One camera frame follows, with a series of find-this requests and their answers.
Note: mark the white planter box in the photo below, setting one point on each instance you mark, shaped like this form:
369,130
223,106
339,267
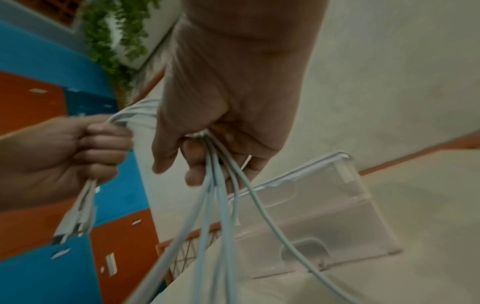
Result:
157,32

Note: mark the blue and orange locker cabinet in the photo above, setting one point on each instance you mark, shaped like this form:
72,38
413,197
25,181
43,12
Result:
33,89

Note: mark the clear plastic storage box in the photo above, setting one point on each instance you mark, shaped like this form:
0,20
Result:
318,207

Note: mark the person's left hand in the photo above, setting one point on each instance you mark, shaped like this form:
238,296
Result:
48,160

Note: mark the person's right hand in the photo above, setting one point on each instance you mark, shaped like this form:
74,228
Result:
232,89

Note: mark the green hanging plant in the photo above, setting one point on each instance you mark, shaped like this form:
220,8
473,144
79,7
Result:
108,38

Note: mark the brown lattice panel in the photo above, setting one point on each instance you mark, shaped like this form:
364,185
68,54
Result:
60,10

